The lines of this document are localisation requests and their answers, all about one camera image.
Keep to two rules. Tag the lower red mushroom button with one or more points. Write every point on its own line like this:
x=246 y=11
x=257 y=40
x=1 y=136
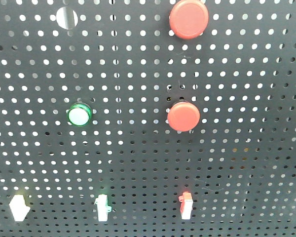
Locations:
x=183 y=116

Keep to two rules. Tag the red mushroom button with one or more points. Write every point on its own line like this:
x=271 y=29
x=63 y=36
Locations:
x=183 y=116
x=188 y=19

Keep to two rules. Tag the green round push button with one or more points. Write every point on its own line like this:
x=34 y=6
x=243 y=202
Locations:
x=79 y=114

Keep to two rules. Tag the black perforated pegboard panel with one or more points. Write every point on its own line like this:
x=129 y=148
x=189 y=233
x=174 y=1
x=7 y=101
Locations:
x=122 y=59

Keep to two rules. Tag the upper red mushroom button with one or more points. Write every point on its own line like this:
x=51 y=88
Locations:
x=188 y=19

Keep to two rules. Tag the white red toggle switch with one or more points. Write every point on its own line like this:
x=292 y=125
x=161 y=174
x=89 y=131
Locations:
x=186 y=207

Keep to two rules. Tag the white green toggle switch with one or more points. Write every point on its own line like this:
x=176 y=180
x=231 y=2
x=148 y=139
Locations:
x=103 y=208

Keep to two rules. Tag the white left toggle switch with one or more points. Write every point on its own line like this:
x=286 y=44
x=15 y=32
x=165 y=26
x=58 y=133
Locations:
x=18 y=208

